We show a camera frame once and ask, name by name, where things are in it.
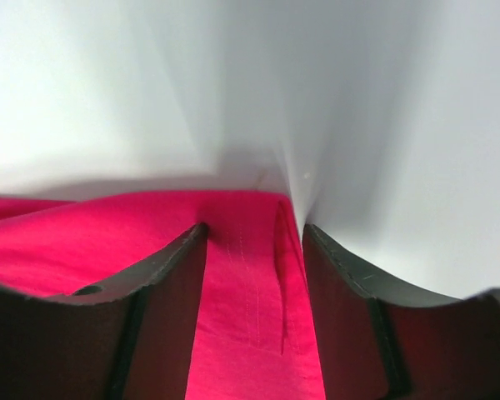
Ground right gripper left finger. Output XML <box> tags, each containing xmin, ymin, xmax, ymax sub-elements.
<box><xmin>0</xmin><ymin>223</ymin><xmax>208</xmax><ymax>399</ymax></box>

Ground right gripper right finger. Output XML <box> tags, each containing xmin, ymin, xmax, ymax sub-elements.
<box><xmin>302</xmin><ymin>225</ymin><xmax>500</xmax><ymax>399</ymax></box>

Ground pink t-shirt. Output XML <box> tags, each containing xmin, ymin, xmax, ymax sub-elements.
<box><xmin>0</xmin><ymin>191</ymin><xmax>324</xmax><ymax>399</ymax></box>

